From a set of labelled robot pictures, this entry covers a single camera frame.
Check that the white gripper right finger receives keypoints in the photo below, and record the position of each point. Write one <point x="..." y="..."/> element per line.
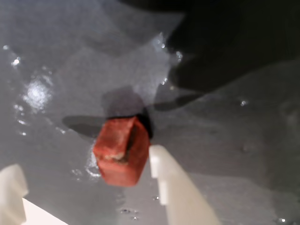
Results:
<point x="178" y="187"/>

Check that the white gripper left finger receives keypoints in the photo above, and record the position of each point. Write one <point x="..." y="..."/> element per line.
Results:
<point x="11" y="187"/>

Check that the red cube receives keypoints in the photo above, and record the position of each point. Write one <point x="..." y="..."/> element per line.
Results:
<point x="122" y="154"/>

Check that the black table mat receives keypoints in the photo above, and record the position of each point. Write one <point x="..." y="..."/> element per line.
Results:
<point x="47" y="105"/>

